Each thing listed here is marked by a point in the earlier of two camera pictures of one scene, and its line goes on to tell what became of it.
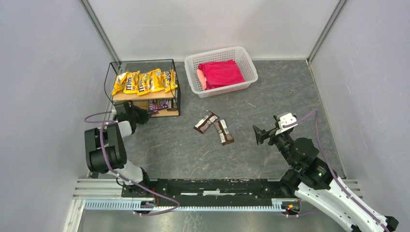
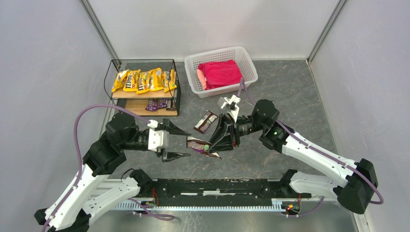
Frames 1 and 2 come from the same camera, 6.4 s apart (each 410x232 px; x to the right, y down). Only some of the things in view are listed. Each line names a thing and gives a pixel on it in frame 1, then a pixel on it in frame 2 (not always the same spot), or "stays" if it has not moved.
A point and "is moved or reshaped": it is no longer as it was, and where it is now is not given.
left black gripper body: [138, 113] -> [165, 140]
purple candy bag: [153, 106] stays
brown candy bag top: [208, 119] stays
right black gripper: [269, 134] -> [232, 131]
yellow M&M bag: [144, 83] stays
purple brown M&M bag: [163, 104] stays
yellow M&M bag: [131, 82] stays
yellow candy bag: [156, 83] stays
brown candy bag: [225, 135] is moved or reshaped
